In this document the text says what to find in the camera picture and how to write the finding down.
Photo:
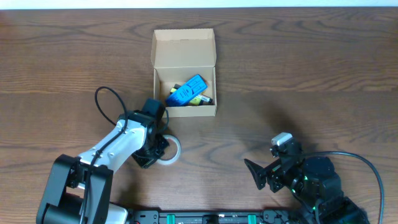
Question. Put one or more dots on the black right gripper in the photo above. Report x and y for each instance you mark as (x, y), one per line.
(260, 175)

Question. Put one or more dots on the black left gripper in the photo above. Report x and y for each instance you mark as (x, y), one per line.
(148, 160)

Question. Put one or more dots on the large clear tape roll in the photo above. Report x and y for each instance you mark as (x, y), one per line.
(175, 143)

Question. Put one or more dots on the yellow highlighter pen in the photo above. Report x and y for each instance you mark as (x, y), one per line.
(198, 100)

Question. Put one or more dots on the blue magnetic whiteboard duster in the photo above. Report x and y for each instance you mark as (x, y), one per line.
(188, 91)

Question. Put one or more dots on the brown cardboard box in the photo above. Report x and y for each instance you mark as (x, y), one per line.
(177, 56)

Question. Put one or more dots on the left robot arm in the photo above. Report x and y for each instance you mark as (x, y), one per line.
(78, 188)

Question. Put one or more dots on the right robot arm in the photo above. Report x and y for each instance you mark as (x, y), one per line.
(313, 181)

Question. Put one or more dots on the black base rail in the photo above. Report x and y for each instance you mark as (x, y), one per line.
(212, 217)

